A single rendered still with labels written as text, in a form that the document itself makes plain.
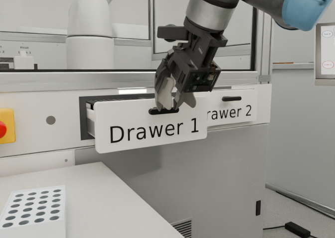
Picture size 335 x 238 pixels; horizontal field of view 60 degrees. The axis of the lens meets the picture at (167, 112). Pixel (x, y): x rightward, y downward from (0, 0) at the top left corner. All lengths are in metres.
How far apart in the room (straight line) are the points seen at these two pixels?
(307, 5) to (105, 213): 0.43
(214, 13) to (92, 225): 0.38
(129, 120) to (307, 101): 1.84
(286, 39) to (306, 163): 0.95
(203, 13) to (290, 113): 2.00
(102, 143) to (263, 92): 0.66
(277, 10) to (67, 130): 0.55
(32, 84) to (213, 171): 0.62
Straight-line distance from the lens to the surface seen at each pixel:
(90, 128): 0.75
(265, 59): 1.11
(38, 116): 0.75
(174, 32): 0.57
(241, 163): 1.09
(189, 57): 0.53
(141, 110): 0.66
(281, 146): 2.52
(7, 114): 0.70
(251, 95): 1.04
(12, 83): 0.74
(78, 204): 0.56
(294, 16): 0.44
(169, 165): 0.90
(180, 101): 0.63
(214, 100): 0.93
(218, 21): 0.49
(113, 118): 0.64
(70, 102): 0.76
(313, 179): 2.43
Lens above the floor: 1.00
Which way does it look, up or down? 8 degrees down
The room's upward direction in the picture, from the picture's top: straight up
